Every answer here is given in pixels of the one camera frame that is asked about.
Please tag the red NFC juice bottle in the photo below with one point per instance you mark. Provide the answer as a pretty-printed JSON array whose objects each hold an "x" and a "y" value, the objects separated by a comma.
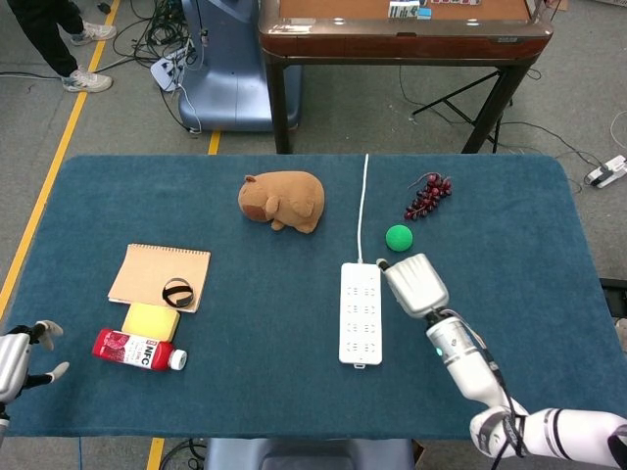
[{"x": 137, "y": 352}]

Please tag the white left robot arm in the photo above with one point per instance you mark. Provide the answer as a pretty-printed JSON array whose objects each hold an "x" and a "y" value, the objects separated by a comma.
[{"x": 3, "y": 421}]

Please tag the brown spiral notebook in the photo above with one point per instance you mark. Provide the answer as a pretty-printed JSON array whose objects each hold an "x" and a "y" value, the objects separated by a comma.
[{"x": 154, "y": 274}]

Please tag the green ball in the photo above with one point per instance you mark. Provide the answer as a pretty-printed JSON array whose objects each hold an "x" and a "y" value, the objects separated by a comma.
[{"x": 399, "y": 238}]

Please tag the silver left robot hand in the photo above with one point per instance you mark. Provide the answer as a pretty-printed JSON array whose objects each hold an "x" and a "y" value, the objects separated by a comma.
[{"x": 12, "y": 362}]

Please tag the blue robot body base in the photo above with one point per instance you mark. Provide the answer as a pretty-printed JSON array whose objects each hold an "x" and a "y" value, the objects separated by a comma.
[{"x": 308, "y": 454}]

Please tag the brown mahjong table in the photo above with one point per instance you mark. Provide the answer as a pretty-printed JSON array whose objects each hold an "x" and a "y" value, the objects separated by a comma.
[{"x": 401, "y": 39}]

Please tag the blue table cloth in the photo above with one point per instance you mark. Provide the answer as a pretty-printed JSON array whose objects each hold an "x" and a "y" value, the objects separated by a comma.
[{"x": 274, "y": 391}]

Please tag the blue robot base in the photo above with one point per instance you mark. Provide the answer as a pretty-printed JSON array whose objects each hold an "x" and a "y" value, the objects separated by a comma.
[{"x": 230, "y": 73}]

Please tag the person in black trousers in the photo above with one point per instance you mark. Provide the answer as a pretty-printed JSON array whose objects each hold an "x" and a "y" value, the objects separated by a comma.
[{"x": 59, "y": 39}]

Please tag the black tape roll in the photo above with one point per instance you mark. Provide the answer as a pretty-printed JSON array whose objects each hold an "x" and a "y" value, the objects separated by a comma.
[{"x": 178, "y": 293}]

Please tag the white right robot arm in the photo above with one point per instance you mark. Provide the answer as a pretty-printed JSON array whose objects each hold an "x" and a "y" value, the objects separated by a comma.
[{"x": 495, "y": 387}]

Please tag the white power strip with plugs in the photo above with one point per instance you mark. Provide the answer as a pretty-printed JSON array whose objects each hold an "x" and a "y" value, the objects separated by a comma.
[{"x": 169, "y": 71}]

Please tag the brown capybara plush toy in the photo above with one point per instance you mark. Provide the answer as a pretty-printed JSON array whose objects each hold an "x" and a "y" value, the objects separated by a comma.
[{"x": 284, "y": 198}]

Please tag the yellow sponge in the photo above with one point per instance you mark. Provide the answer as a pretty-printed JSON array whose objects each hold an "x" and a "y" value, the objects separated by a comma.
[{"x": 151, "y": 320}]

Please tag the dark red grape bunch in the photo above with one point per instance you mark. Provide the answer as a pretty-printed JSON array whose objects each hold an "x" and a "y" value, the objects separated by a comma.
[{"x": 428, "y": 197}]

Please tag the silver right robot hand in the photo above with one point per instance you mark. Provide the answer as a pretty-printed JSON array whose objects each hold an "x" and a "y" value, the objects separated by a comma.
[{"x": 416, "y": 286}]

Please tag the white floor power strip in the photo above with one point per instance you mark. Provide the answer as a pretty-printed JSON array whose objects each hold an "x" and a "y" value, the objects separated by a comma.
[{"x": 609, "y": 171}]

